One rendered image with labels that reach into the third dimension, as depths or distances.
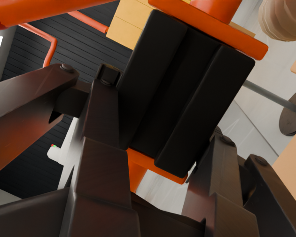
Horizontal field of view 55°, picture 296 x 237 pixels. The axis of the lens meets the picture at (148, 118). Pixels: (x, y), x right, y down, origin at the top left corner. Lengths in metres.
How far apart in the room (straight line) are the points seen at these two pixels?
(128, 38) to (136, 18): 0.51
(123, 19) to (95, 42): 3.66
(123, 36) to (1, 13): 7.30
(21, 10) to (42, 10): 0.01
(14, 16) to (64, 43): 11.14
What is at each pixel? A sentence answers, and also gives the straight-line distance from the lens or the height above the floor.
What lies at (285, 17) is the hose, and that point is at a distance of 0.21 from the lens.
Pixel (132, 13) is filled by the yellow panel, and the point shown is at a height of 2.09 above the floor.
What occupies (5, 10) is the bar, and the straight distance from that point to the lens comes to 0.19.
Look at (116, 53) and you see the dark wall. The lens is 10.83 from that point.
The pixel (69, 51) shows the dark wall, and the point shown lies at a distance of 11.29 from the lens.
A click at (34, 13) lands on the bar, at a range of 0.19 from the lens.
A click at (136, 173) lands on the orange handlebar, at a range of 0.17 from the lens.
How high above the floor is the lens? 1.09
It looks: 4 degrees down
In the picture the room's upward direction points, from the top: 64 degrees counter-clockwise
